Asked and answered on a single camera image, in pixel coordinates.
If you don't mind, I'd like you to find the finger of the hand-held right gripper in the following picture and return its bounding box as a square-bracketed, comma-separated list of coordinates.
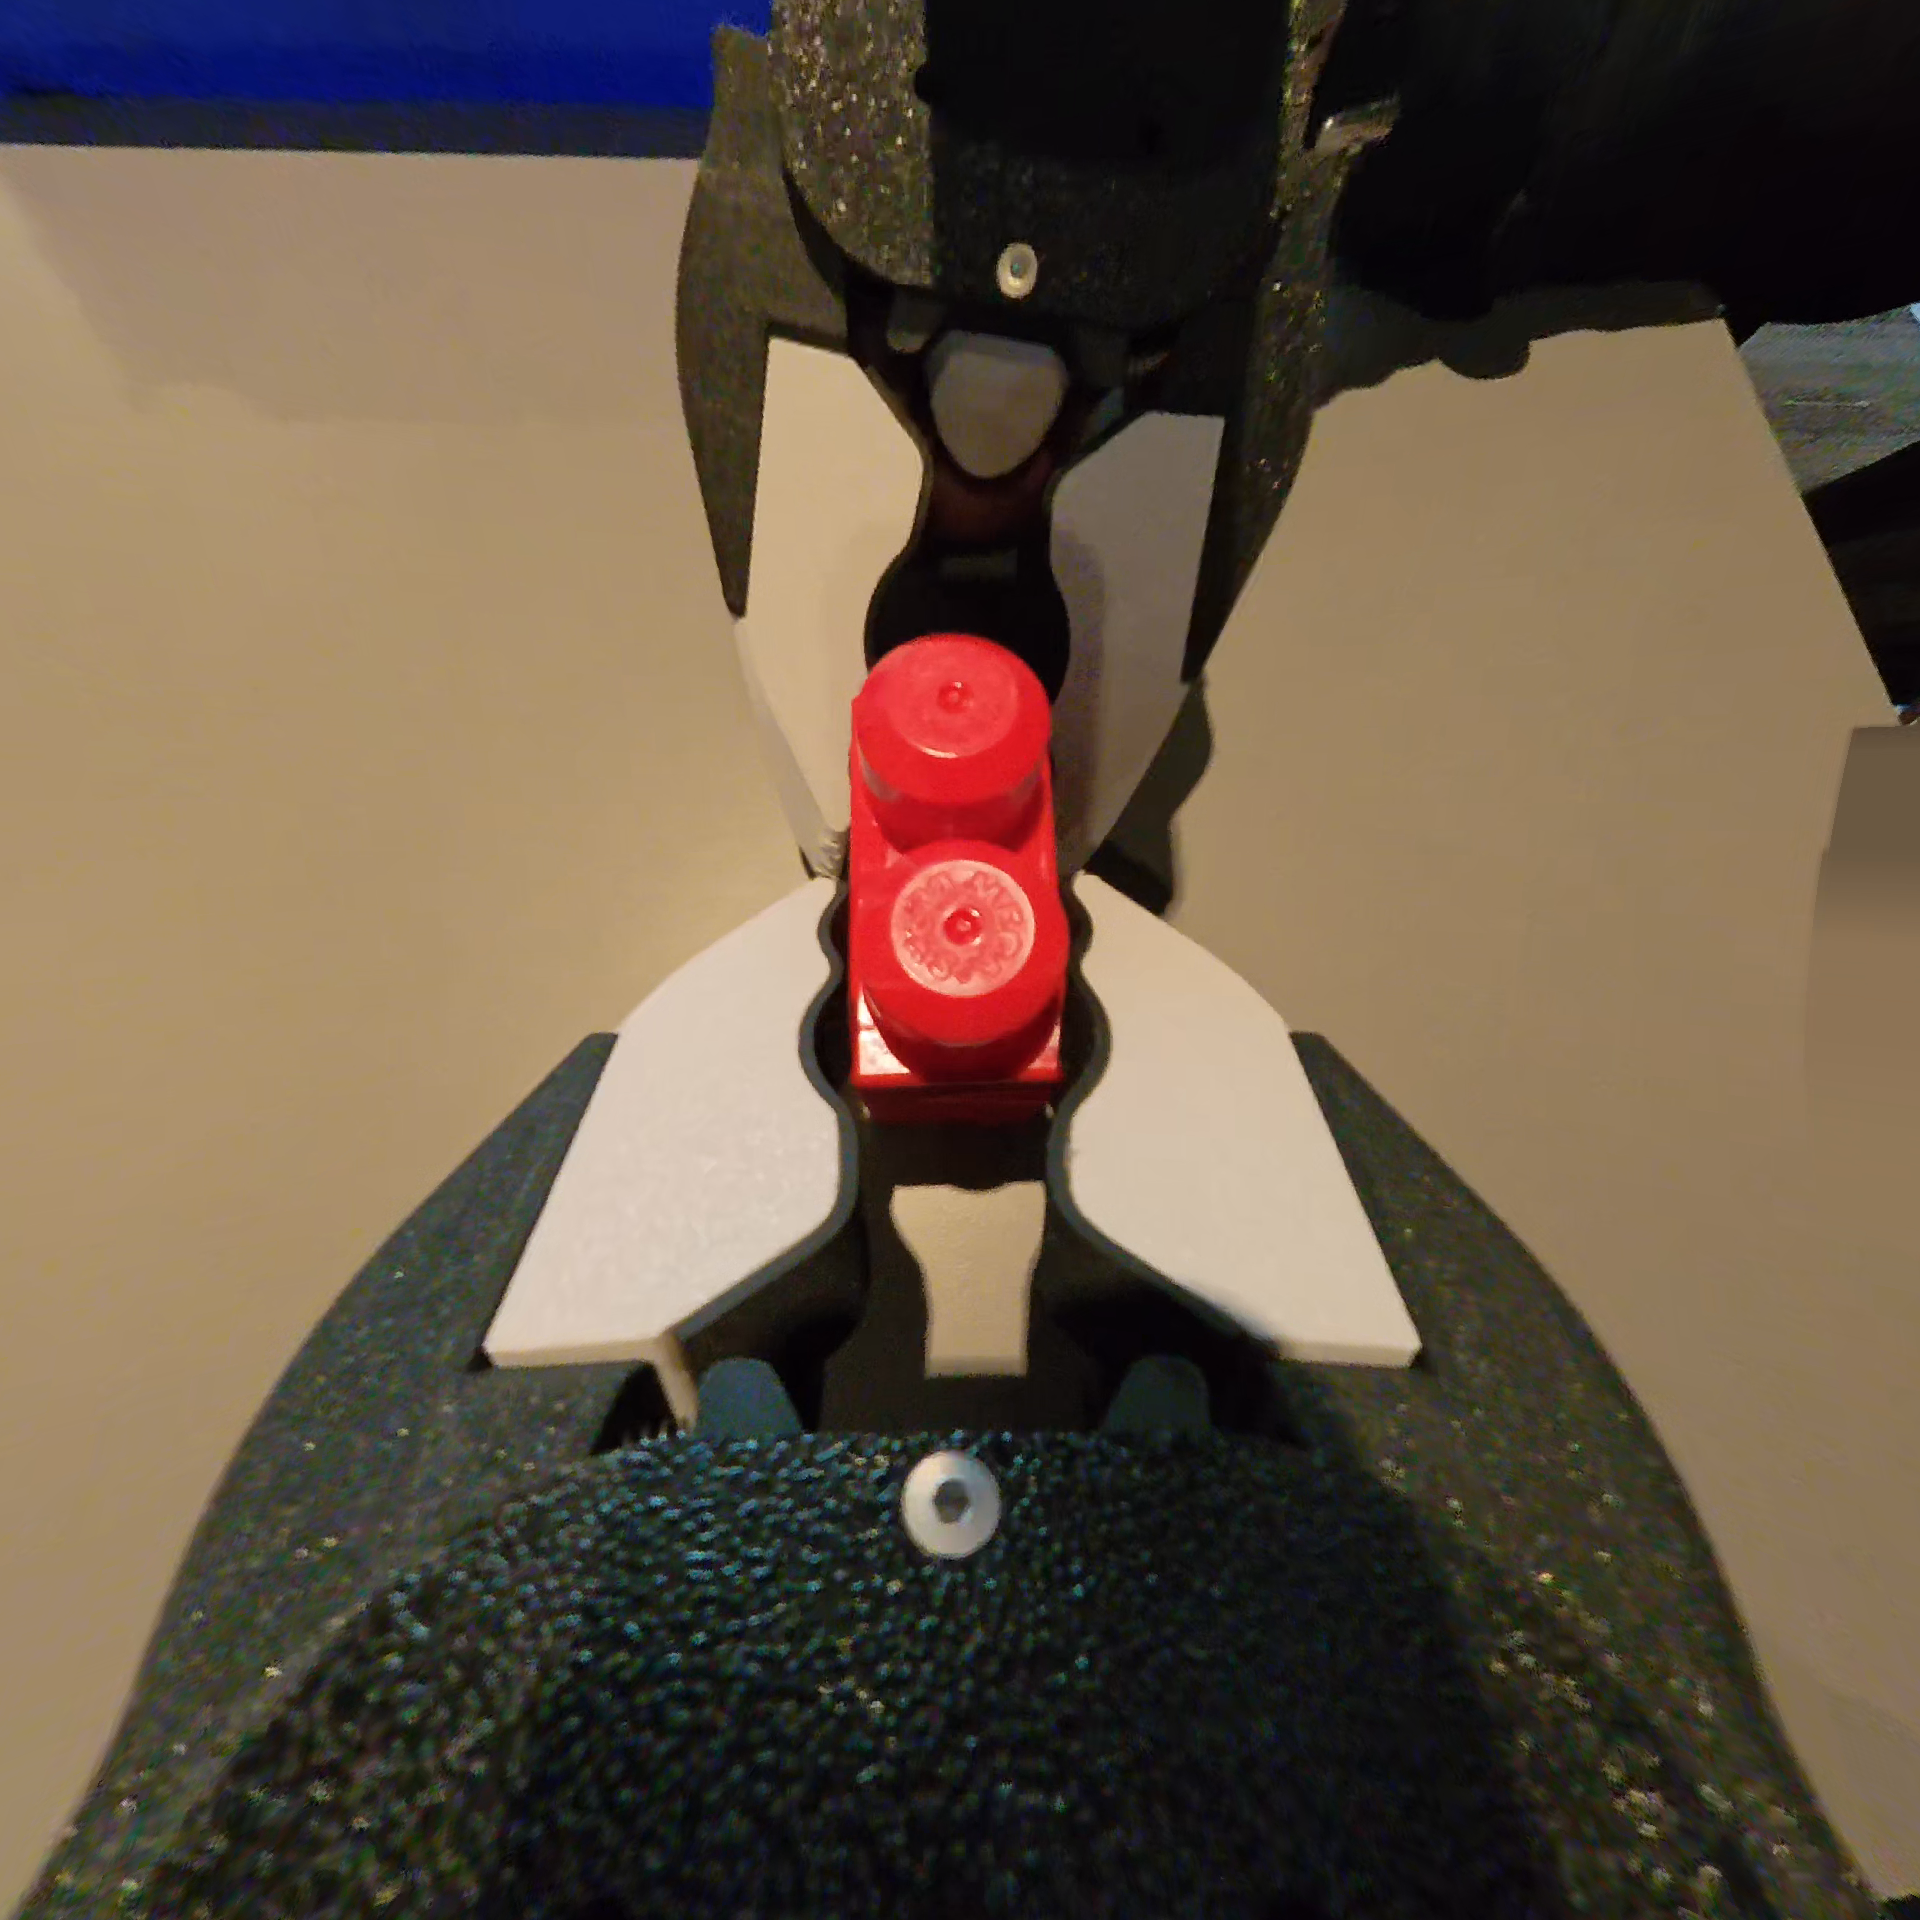
[1047, 406, 1230, 874]
[728, 334, 920, 880]

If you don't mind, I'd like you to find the blue plastic crate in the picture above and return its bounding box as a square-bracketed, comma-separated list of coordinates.
[0, 0, 775, 110]

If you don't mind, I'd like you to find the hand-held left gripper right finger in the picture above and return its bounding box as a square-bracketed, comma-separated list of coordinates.
[1048, 874, 1423, 1434]

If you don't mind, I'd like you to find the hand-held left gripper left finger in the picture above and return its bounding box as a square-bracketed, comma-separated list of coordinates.
[480, 884, 865, 1427]

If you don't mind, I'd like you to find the red mega block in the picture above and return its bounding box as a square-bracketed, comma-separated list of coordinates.
[844, 634, 1077, 1128]

